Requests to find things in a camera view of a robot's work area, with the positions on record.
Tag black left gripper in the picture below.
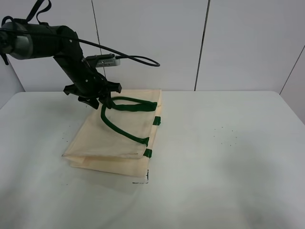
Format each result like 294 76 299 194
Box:
63 57 122 109

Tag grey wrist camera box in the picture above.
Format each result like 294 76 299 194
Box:
85 54 121 68

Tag black camera cable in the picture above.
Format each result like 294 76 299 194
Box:
0 0 161 68

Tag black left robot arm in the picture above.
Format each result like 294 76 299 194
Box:
0 20 122 109

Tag white linen bag green handles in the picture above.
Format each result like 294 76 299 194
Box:
63 89 162 178

